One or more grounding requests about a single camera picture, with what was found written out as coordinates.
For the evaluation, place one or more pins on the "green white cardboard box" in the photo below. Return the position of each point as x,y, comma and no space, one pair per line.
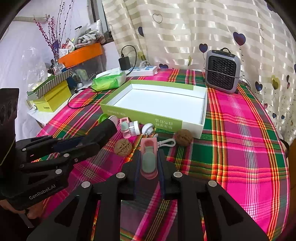
168,106

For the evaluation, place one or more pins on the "grey mini desk fan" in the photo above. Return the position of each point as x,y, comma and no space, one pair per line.
222,70

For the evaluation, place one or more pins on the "person left hand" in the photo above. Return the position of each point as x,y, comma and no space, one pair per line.
34,211

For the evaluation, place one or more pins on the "striped gift box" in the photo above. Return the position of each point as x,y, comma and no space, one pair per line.
49,84

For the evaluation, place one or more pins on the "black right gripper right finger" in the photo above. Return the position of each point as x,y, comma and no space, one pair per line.
204,208

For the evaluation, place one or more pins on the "green white spool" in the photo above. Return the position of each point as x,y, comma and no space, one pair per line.
105,116

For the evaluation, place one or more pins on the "black power adapter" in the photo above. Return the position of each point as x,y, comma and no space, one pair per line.
124,63

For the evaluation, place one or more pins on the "small pink clip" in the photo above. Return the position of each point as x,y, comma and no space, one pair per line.
125,127

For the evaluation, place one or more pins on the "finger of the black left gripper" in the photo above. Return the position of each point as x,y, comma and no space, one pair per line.
65,144
81,152

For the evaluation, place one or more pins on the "orange lid storage bin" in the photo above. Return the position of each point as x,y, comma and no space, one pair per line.
85,62

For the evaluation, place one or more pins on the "large pink clip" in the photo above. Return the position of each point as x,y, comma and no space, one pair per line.
148,158

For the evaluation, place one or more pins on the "heart patterned curtain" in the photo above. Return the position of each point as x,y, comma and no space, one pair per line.
178,34

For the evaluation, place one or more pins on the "brown walnut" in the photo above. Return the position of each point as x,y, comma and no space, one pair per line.
123,147
183,137

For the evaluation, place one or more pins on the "yellow cardboard box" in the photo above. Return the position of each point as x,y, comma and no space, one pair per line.
53,99

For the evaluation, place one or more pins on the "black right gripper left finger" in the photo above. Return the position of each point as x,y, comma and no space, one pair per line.
92,212

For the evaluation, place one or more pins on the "white power strip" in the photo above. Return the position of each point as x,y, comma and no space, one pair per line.
138,72

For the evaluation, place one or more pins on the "green tissue pack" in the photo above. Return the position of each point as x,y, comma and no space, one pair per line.
109,79

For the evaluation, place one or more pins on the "white work gloves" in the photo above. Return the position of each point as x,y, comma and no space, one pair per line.
89,38

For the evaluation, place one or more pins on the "black handheld device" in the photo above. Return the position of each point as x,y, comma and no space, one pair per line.
100,134

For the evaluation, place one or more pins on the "purple flower branches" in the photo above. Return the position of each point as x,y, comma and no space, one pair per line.
56,27

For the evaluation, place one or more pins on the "white round knob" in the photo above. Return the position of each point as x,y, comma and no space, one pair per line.
148,129

